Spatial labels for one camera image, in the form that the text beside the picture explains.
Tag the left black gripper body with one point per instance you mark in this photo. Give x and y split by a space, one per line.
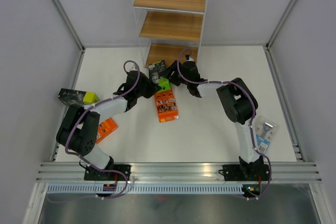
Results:
146 89

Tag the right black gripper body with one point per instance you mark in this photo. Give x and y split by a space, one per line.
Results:
175 78

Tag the black green razor box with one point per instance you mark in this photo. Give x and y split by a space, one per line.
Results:
70 97
154 75

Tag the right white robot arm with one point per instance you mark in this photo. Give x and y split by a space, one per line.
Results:
239 105

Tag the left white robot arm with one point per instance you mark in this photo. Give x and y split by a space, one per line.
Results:
79 128

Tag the bottom wooden shelf board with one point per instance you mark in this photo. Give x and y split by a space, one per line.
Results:
155 52

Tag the middle wooden shelf board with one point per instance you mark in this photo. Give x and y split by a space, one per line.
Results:
172 26

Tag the orange razor box centre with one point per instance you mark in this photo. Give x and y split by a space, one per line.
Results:
166 106

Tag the orange razor box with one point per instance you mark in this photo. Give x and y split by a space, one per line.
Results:
166 106
105 128

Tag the orange razor box left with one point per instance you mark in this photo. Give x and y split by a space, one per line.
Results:
105 128

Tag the blue clear razor blister pack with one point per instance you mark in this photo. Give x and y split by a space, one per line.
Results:
265 130

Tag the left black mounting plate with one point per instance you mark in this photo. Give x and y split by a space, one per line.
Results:
113 172

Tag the black mounting plate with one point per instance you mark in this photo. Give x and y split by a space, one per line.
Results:
113 172
231 172

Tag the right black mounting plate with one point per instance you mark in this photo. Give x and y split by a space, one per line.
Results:
231 172

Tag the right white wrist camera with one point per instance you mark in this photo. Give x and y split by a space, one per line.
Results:
189 58

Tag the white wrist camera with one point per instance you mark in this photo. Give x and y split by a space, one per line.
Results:
189 58
133 68

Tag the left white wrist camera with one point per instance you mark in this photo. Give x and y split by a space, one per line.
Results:
133 68

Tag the white wire shelf rack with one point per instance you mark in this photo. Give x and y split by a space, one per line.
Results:
139 17

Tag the left aluminium corner post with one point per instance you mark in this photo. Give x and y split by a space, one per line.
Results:
63 15

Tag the aluminium corner post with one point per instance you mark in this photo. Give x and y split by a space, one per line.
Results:
285 15
63 15

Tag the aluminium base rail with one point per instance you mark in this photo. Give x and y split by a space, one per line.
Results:
180 173

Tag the slotted cable duct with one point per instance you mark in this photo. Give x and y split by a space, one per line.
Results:
99 188

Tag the right aluminium corner post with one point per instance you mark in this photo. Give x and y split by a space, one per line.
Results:
285 15

